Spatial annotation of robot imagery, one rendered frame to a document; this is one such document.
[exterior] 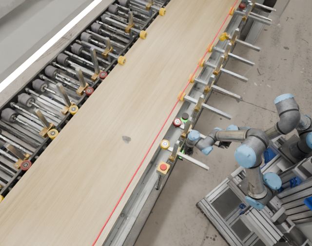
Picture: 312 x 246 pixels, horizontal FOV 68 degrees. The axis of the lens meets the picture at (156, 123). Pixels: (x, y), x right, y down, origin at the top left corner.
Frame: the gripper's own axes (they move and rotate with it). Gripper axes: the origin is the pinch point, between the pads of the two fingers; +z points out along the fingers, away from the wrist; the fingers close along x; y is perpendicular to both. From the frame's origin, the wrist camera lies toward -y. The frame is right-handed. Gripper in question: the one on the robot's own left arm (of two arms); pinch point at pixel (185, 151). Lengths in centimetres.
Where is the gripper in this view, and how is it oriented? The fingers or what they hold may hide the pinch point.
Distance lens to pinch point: 194.1
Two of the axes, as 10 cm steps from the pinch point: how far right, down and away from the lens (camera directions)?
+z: -0.6, 4.9, 8.7
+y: -1.3, 8.6, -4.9
